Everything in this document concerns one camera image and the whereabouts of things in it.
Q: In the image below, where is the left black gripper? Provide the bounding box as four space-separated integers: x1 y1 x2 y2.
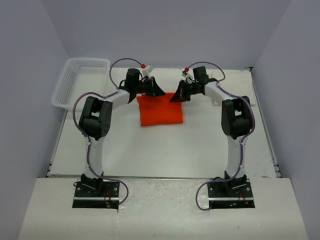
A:
134 76 165 98

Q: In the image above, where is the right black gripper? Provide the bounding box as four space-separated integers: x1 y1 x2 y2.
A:
170 79 201 103

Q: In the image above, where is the orange t-shirt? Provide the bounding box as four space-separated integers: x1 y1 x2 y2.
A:
137 92 184 127

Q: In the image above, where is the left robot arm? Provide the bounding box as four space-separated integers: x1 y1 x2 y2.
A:
77 65 165 197

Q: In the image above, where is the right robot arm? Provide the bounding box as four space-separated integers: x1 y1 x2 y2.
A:
170 66 256 197

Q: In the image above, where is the folded white t-shirt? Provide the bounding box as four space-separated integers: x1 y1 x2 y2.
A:
211 96 258 106

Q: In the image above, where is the white plastic basket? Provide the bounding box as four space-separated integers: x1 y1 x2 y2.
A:
51 57 110 111

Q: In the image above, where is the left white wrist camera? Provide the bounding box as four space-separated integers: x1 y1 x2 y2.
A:
140 63 154 78

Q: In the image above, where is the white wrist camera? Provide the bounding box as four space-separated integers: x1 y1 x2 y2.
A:
182 67 193 82
140 63 154 78

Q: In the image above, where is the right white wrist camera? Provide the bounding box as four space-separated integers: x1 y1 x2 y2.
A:
182 67 193 82

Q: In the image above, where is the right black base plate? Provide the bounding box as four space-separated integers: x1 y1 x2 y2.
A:
207 180 255 210

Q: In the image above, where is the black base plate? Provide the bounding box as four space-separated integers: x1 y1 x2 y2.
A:
207 180 255 210
72 181 120 210

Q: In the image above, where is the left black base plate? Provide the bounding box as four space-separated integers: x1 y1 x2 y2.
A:
72 181 120 210

